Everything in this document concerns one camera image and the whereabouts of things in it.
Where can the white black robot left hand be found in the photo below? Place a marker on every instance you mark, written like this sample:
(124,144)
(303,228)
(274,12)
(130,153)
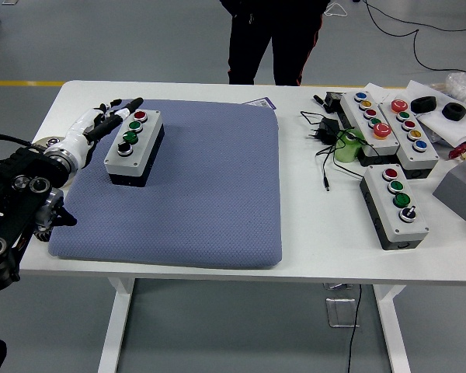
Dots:
(77,134)

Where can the grey four-button control box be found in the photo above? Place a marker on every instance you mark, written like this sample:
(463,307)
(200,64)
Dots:
(140,143)
(396,217)

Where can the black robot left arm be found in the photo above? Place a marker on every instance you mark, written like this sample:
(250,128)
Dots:
(19,182)

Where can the grey five-button control box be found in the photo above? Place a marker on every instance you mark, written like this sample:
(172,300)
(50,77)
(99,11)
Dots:
(376,145)
(421,159)

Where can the dark metal cylinder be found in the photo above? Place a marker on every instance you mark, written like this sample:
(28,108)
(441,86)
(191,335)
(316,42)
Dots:
(54,140)

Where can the blue-grey textured mat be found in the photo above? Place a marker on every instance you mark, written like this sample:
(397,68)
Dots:
(202,194)

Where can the purple label card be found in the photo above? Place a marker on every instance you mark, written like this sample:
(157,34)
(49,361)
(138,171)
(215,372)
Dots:
(262,103)

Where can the white table leg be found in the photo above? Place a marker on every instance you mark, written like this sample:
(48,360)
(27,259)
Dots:
(392,330)
(114,330)

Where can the person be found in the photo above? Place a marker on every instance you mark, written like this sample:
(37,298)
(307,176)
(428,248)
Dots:
(287,42)

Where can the black power supply box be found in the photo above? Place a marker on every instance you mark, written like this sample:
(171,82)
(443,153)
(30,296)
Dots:
(332,100)

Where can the green tape roll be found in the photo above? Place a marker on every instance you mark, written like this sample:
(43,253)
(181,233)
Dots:
(345,149)

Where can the metal floor plate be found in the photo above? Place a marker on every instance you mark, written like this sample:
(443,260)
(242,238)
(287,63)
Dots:
(338,312)

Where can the white paper sheet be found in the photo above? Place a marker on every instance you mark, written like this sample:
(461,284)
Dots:
(442,126)

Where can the grey block box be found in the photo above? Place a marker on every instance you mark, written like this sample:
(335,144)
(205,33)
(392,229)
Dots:
(458,190)

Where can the clear plastic bag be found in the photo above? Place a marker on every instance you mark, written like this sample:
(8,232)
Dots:
(460,83)

